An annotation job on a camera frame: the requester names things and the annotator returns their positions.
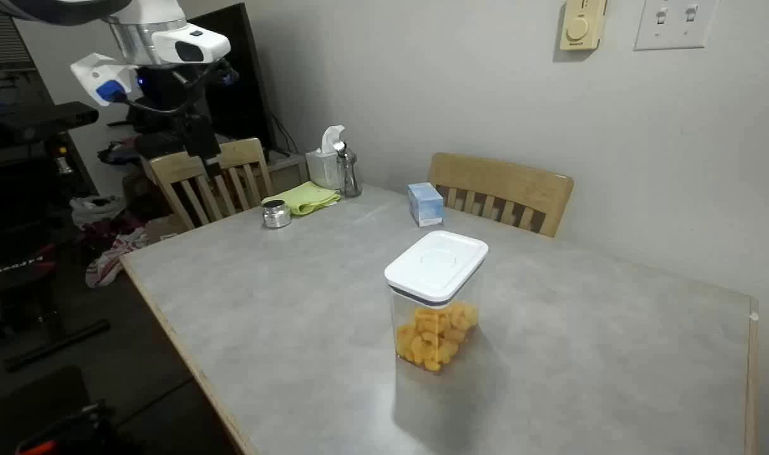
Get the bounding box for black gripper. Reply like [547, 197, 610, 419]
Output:
[127, 62, 232, 158]

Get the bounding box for white container lid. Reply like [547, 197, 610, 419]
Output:
[385, 229, 488, 306]

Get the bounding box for clear plastic container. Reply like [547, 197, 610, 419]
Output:
[385, 259, 488, 443]

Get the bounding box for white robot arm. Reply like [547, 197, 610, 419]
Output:
[0, 0, 232, 163]

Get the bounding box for black monitor screen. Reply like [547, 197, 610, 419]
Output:
[194, 3, 275, 149]

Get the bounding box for wooden chair at left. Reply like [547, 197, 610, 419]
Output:
[150, 135, 271, 229]

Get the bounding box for wooden chair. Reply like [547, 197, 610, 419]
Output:
[150, 135, 271, 229]
[429, 151, 575, 238]

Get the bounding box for small metal cup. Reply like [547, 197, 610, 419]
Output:
[262, 199, 290, 229]

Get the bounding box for yellow-green cloth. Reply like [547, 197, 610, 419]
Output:
[269, 182, 342, 216]

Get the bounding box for black exercise bench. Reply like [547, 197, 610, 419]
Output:
[0, 100, 98, 266]

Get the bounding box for metal pepper grinder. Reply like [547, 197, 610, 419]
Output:
[333, 140, 362, 197]

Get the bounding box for blue tissue box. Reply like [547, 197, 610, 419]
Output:
[408, 182, 446, 226]

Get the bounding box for orange snack pieces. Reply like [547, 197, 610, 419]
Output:
[395, 304, 479, 370]

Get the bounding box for wooden chair at far side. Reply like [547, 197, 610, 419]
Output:
[429, 151, 575, 238]

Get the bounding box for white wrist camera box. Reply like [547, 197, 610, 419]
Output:
[72, 52, 136, 105]

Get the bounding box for beige wall thermostat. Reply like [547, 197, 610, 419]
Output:
[558, 0, 607, 52]

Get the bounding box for white wall switch plate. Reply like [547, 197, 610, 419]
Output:
[636, 0, 719, 49]

